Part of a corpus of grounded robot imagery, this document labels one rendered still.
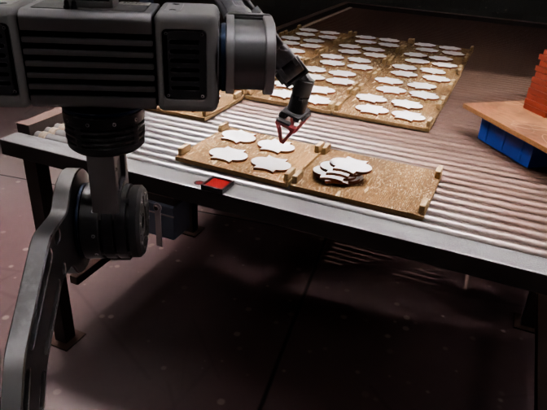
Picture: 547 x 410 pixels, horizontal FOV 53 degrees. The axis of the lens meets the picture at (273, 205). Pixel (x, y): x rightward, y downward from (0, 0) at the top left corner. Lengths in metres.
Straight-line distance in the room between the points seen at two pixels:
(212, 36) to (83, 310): 2.02
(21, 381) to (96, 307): 1.90
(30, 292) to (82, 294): 1.95
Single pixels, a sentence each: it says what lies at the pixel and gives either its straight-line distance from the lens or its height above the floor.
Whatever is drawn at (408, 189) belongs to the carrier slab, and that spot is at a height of 0.94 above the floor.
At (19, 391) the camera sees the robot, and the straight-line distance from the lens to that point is 0.86.
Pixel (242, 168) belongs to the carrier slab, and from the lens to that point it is 1.78.
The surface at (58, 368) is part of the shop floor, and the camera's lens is 2.47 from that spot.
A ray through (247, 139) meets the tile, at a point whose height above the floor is 0.95.
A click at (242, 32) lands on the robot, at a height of 1.50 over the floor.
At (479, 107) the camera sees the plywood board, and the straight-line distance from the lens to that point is 2.31.
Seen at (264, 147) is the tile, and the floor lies 0.95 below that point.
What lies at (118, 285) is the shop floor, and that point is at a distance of 2.86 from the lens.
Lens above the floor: 1.67
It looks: 28 degrees down
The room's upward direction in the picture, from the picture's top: 3 degrees clockwise
